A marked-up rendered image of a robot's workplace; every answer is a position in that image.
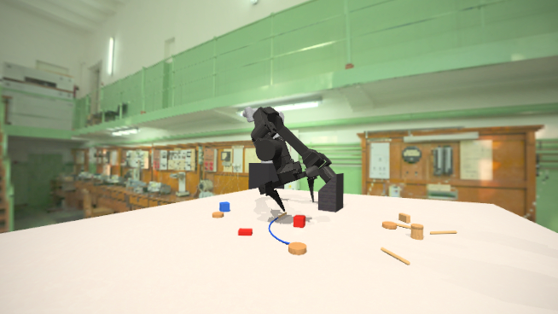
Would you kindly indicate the blue block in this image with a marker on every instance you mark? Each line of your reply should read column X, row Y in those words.
column 224, row 206

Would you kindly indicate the red rectangular block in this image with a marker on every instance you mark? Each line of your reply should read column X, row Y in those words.
column 245, row 232

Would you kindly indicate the red block with round hole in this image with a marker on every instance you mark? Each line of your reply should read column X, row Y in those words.
column 299, row 221

